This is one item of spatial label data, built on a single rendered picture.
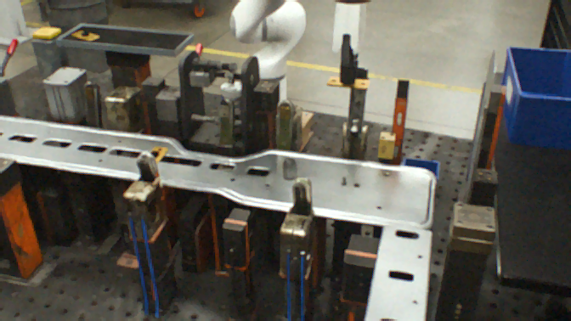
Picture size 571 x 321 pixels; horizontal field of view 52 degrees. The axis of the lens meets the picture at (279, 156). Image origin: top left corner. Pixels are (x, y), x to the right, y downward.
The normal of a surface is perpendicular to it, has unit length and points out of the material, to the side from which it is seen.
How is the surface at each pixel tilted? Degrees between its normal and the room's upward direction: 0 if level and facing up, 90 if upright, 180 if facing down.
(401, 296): 0
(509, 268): 0
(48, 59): 90
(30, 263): 90
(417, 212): 0
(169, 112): 90
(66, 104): 90
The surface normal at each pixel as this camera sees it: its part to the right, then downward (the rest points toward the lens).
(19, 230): 0.96, 0.13
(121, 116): -0.26, 0.52
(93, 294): -0.01, -0.85
